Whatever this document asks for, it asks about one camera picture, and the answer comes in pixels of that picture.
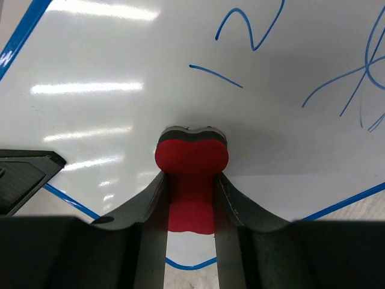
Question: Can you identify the blue framed whiteboard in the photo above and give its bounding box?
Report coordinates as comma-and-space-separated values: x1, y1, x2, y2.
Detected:
0, 0, 385, 271

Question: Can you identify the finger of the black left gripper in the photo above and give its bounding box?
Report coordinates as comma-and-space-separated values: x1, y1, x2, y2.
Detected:
1, 149, 66, 216

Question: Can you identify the red bone-shaped eraser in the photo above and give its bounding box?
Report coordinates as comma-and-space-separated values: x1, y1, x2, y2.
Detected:
155, 126, 229, 235

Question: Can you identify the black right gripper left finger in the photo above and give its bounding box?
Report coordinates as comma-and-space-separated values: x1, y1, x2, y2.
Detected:
92, 172, 167, 288

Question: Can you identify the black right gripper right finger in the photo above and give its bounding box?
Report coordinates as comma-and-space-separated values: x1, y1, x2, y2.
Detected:
212, 173, 289, 288

